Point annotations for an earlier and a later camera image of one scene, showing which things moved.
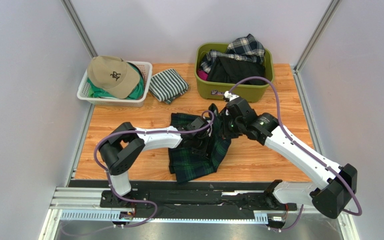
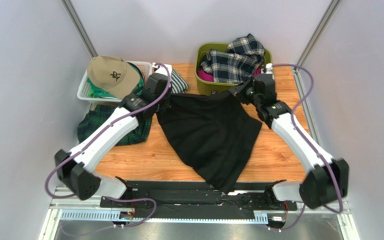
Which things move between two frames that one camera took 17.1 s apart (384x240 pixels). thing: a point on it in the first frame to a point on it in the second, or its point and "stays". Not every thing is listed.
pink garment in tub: x=202 y=74 stays
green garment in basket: x=96 y=89 stays
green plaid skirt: x=187 y=166 to x=94 y=115
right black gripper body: x=227 y=126 to x=242 y=89
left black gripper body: x=200 y=146 to x=165 y=102
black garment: x=226 y=70 to x=216 y=132
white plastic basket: x=83 y=94 stays
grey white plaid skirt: x=247 y=47 stays
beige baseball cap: x=113 y=73 stays
